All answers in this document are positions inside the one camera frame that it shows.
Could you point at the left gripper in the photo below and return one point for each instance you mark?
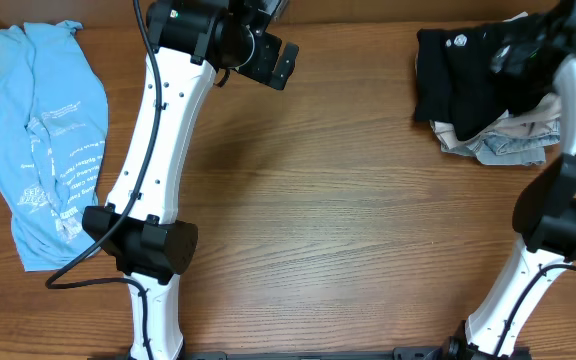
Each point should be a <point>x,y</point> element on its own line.
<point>272,57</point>

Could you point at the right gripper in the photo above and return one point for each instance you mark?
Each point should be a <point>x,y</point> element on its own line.
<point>522,52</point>

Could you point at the black t-shirt with logo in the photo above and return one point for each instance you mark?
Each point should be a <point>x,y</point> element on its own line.
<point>456,83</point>

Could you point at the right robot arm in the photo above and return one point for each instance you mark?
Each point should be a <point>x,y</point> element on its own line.
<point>544,216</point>

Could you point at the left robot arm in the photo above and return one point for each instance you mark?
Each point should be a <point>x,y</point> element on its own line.
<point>194,46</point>

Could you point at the folded beige garment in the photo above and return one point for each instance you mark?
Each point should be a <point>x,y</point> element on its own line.
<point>541,121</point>

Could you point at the folded light denim garment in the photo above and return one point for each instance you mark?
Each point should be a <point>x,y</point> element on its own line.
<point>499,151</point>

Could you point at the light blue printed t-shirt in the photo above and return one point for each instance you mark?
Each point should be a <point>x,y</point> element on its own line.
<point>53,128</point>

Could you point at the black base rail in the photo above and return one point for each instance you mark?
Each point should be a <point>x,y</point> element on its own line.
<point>402,353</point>

